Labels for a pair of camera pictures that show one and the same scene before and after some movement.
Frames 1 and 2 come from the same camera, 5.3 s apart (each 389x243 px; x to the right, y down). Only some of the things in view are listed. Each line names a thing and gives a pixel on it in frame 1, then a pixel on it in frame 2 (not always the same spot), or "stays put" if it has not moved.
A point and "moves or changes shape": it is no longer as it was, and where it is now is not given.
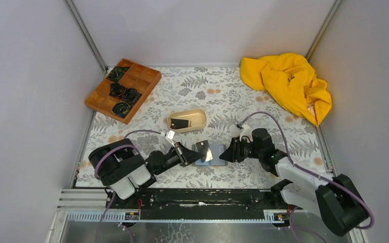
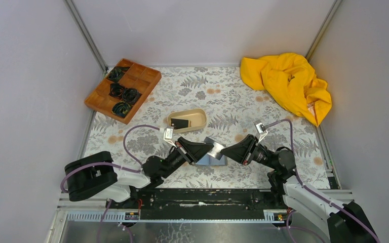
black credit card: x=204 y=149 moves or changes shape
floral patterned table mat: x=210 y=109 stays put
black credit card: x=178 y=123 stays put
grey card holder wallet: x=217 y=150 stays put
